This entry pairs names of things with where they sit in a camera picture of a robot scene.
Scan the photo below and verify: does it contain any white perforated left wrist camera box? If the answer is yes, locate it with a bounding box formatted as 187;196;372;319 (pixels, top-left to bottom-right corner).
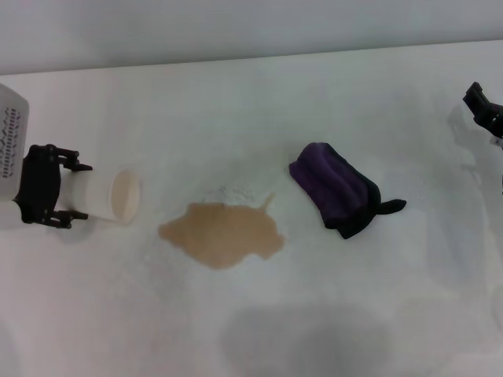
0;82;31;203

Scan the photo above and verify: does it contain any white paper cup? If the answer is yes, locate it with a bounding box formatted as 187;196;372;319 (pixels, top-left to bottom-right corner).
58;167;142;227

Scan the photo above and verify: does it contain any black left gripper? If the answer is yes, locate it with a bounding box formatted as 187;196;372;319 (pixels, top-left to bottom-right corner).
14;143;94;231

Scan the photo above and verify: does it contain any purple rag with black edge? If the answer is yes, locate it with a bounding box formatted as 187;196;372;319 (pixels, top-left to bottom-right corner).
288;141;408;240

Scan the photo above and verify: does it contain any brown liquid spill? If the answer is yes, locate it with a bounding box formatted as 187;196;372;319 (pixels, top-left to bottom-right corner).
157;194;286;271

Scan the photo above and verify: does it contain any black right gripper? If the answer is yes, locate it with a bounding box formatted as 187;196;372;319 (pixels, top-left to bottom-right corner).
462;81;503;139

